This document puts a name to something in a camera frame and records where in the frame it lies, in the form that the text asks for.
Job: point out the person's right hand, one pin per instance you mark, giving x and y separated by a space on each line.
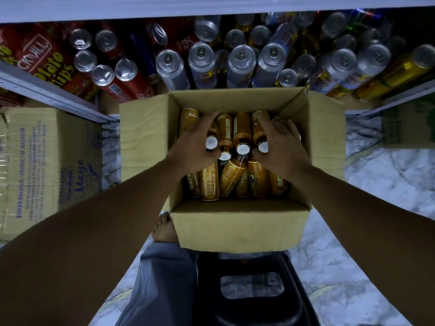
285 152

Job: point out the person's left forearm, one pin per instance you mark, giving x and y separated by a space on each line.
81 254

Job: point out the row of silver cans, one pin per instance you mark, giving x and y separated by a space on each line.
238 61

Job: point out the person's right forearm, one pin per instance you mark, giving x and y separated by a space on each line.
380 234

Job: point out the large red chips packet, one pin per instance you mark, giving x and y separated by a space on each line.
41 61

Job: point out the person's left hand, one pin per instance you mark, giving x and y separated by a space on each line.
190 149

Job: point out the person's grey trousers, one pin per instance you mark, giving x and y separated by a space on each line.
163 288

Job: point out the printed cardboard carton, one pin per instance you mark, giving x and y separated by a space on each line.
47 166

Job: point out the black plastic stool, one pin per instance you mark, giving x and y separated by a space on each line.
251 295

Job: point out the plain brown carton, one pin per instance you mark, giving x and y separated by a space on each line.
411 122

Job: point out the brown cardboard box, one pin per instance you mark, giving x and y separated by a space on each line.
238 224

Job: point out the person's left foot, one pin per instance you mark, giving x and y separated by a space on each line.
165 228

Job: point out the white metal shelving rack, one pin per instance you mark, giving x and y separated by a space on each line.
204 4

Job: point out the bottles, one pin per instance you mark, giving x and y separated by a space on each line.
234 176

